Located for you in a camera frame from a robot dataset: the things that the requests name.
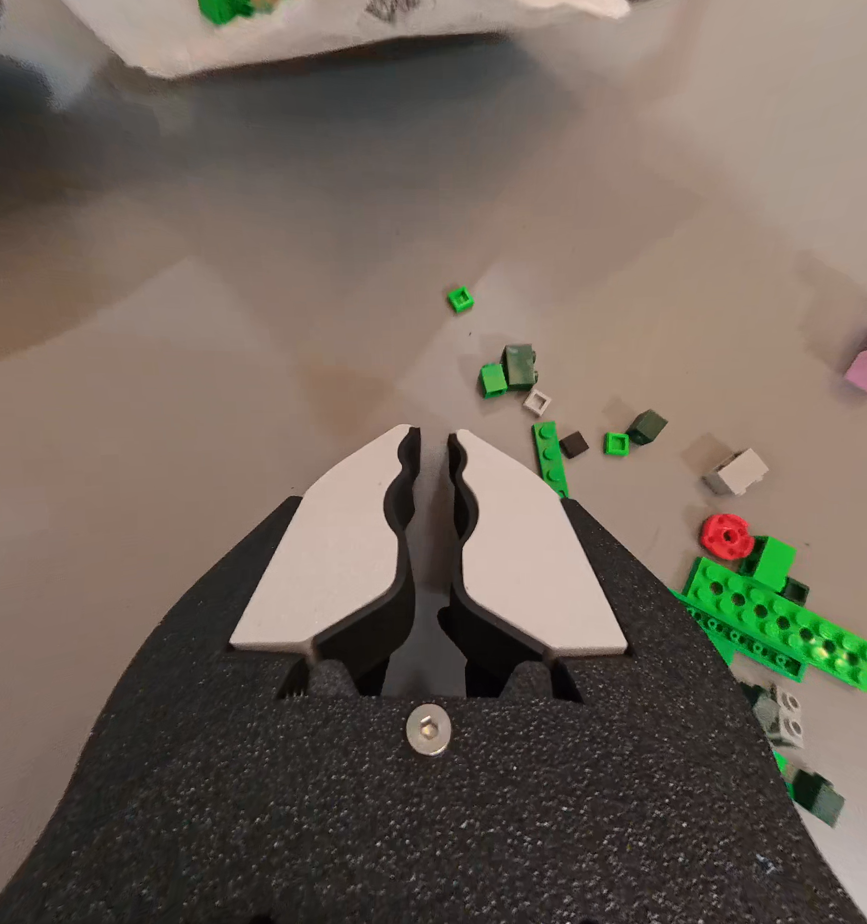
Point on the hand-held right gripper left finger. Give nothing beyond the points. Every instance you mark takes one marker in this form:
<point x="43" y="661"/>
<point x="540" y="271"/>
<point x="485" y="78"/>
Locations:
<point x="325" y="563"/>

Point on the small dark green brick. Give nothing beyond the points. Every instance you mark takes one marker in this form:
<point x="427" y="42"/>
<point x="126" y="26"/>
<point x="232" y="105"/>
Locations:
<point x="817" y="796"/>
<point x="648" y="426"/>

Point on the small grey brick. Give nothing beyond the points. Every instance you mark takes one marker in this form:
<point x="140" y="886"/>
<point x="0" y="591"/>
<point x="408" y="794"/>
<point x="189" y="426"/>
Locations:
<point x="740" y="470"/>
<point x="787" y="718"/>

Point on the white paper bag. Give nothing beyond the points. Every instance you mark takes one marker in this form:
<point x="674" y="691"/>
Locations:
<point x="296" y="36"/>

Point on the small black tile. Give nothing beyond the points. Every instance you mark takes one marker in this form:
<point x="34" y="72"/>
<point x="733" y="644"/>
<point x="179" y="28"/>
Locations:
<point x="574" y="444"/>

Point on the tiny grey tile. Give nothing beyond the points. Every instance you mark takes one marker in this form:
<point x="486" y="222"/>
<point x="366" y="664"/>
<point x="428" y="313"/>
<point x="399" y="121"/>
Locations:
<point x="536" y="401"/>

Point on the tiny green tile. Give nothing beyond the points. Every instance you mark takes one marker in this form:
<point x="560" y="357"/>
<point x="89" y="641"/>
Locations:
<point x="460" y="299"/>
<point x="616" y="443"/>

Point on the narrow green plate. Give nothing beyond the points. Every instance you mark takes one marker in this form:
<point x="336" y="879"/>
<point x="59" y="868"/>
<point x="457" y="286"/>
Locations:
<point x="754" y="650"/>
<point x="549" y="458"/>

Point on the short wide green plate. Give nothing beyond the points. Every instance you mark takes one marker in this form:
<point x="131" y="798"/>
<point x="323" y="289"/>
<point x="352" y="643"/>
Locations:
<point x="780" y="621"/>

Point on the grey desk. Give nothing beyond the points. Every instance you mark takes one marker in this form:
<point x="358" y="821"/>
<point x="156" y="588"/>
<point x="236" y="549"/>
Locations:
<point x="188" y="361"/>

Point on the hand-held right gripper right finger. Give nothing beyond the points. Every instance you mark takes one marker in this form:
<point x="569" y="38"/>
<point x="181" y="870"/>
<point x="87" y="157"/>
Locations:
<point x="534" y="570"/>

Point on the pile of green bricks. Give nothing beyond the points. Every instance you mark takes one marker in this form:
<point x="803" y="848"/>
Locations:
<point x="224" y="11"/>

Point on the long dark green brick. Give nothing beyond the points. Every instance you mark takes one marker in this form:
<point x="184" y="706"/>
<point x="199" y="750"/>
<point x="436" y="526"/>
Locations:
<point x="759" y="706"/>

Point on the small green tile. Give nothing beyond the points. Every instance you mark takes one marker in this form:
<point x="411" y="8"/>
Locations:
<point x="780" y="763"/>

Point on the red round plate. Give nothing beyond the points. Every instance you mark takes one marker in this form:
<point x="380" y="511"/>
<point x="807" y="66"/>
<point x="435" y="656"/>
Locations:
<point x="726" y="535"/>

